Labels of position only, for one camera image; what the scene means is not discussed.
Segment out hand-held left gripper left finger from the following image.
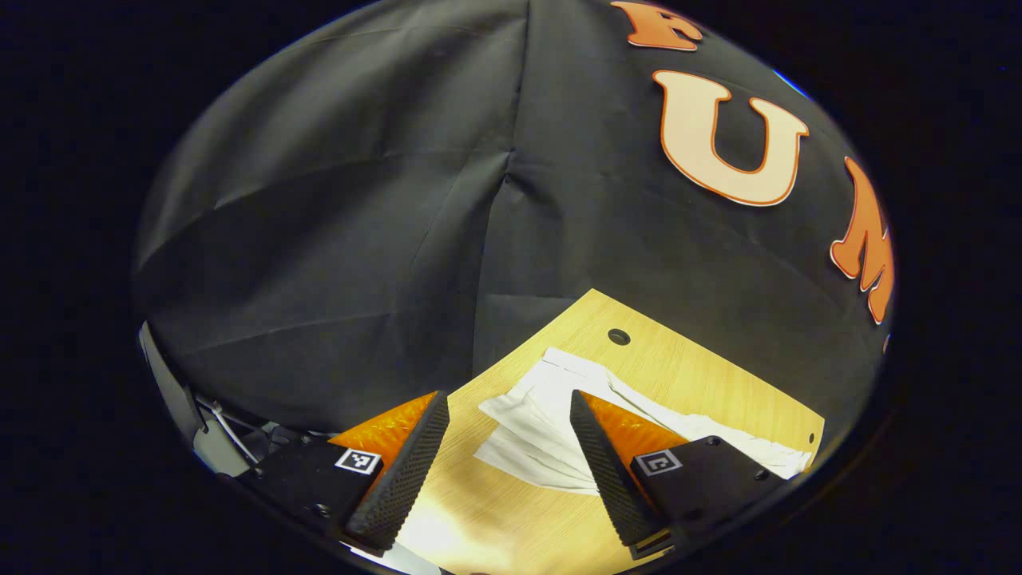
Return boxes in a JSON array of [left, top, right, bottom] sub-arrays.
[[240, 390, 450, 556]]

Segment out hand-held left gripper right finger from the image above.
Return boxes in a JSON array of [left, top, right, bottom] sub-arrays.
[[569, 390, 791, 560]]

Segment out white jeans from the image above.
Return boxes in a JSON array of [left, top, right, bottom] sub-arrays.
[[473, 347, 814, 496]]

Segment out black backdrop cloth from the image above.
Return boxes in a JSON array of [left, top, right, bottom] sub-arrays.
[[132, 0, 895, 436]]

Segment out grey metal stand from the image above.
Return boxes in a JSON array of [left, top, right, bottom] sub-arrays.
[[140, 322, 250, 480]]

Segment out white cable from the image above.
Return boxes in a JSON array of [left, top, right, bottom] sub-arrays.
[[209, 402, 260, 466]]

